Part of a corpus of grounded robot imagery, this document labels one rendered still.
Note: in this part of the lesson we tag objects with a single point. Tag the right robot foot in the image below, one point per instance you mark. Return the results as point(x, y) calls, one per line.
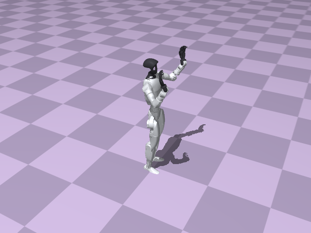
point(152, 170)

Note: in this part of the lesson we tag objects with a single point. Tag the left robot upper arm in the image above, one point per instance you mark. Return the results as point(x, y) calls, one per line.
point(171, 77)

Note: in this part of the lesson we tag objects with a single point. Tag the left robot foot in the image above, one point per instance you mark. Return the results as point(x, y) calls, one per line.
point(158, 159)

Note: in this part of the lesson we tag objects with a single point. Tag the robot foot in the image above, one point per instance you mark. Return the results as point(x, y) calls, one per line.
point(158, 159)
point(152, 170)

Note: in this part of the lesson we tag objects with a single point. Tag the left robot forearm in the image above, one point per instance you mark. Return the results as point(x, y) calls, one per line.
point(179, 68)

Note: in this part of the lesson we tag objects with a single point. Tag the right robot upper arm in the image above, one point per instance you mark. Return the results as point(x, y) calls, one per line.
point(147, 89)

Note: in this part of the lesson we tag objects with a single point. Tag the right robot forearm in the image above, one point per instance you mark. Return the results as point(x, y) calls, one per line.
point(160, 98)

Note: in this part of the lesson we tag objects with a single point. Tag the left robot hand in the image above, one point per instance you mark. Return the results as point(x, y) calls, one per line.
point(182, 54)

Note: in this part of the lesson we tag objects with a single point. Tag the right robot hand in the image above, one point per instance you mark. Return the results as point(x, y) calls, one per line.
point(163, 86)

